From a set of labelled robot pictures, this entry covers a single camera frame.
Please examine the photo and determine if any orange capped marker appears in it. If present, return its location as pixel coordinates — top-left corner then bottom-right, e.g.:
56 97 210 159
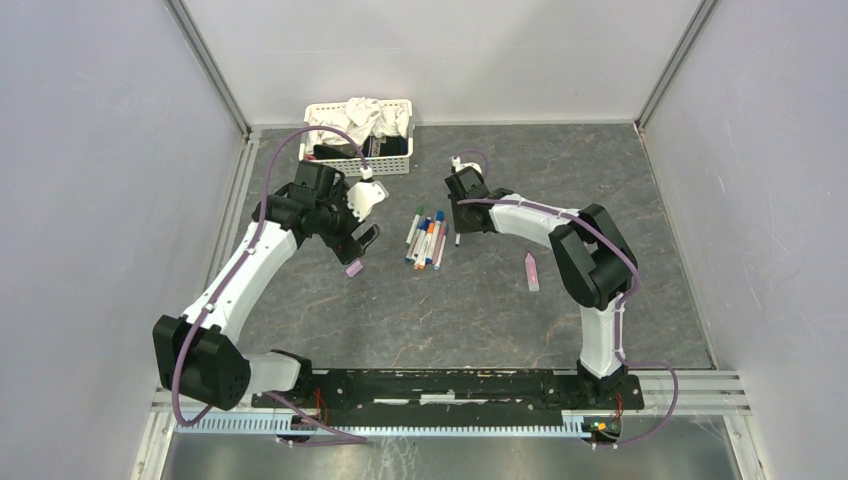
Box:
414 220 435 270

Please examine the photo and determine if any green capped marker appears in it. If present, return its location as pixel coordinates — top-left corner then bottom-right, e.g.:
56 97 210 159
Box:
405 205 426 248

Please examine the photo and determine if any aluminium frame rail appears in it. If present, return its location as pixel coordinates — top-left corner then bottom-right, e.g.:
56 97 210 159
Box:
181 369 752 446

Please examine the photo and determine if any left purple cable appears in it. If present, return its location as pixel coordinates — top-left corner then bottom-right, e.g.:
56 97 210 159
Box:
170 125 372 448

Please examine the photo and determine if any white crumpled cloth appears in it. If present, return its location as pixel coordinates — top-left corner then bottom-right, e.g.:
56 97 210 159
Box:
304 97 413 146

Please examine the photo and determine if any pink thin marker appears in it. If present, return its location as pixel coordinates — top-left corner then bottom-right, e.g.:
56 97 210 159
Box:
433 222 449 271

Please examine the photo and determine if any pink highlighter pen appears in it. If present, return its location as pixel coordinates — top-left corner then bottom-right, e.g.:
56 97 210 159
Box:
524 252 540 292

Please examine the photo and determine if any purple cable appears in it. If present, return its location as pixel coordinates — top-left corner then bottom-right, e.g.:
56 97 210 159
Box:
453 149 680 452
170 125 372 448

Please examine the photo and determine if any black box in basket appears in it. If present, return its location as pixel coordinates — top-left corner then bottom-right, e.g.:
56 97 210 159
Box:
309 136 409 160

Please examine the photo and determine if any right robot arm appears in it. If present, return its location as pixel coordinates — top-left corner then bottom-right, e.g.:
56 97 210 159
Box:
445 164 641 408

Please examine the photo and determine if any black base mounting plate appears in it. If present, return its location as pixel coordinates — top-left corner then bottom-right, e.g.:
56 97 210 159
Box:
282 368 645 428

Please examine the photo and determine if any blue capped marker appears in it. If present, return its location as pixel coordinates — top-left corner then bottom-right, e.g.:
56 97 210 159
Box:
425 210 445 265

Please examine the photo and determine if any pink highlighter cap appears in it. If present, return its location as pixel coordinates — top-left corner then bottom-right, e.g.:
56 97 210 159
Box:
345 259 364 278

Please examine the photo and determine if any white plastic basket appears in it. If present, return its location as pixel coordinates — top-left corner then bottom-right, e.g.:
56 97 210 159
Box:
299 97 414 176

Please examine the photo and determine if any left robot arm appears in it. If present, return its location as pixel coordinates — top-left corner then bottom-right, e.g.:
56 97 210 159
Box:
152 161 388 410

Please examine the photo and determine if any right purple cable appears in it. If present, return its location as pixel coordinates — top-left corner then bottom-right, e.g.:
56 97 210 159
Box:
453 149 680 452

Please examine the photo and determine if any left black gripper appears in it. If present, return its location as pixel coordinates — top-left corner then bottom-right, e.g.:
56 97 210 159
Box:
316 181 381 264

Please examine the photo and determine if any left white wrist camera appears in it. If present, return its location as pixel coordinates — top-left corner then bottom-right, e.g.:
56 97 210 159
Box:
346 176 389 222

